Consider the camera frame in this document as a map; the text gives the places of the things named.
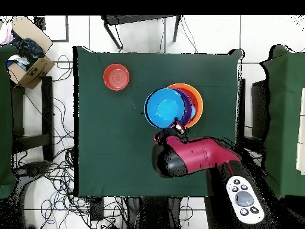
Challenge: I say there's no purple bowl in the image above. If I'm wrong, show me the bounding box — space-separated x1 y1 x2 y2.
170 87 194 128

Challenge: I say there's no large blue bowl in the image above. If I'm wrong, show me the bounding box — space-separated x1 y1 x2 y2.
144 88 186 129

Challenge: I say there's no glossy red bowl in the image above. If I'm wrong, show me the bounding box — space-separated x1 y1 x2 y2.
179 88 199 120

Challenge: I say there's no large orange bowl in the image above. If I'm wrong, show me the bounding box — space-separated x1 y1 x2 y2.
166 82 204 129

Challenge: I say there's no orange bowl with ring pattern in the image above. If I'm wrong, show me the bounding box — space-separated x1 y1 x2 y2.
102 63 130 92

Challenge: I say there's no dark green tablecloth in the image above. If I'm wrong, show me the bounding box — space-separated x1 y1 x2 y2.
72 45 245 199

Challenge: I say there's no green cloth covered table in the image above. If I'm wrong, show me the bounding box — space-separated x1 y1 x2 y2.
0 44 18 200
259 44 305 197

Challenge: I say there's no black power adapter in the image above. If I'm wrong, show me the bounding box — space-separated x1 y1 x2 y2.
90 196 105 221

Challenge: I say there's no black metal chair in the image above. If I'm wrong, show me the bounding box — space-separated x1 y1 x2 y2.
100 14 182 51

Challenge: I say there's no white box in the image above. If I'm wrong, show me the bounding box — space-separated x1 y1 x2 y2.
295 87 305 175

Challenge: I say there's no black bench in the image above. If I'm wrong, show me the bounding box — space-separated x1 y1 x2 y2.
10 76 55 162

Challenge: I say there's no cardboard box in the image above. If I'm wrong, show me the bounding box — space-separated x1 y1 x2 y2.
7 16 56 89

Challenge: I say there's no dark blue cloth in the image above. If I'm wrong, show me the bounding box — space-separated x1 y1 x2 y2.
10 32 46 65

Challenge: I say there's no black floor box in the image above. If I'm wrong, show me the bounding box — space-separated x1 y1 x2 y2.
33 16 46 31

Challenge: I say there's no pale pink cloth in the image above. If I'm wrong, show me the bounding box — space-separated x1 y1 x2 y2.
0 22 15 46

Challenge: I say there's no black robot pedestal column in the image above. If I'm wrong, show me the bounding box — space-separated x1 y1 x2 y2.
126 196 182 229

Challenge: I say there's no tangle of black cables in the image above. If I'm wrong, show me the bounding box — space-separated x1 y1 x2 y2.
11 54 127 229

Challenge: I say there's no dark grey pedestal foot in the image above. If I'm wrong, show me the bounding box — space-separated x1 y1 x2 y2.
14 160 52 178

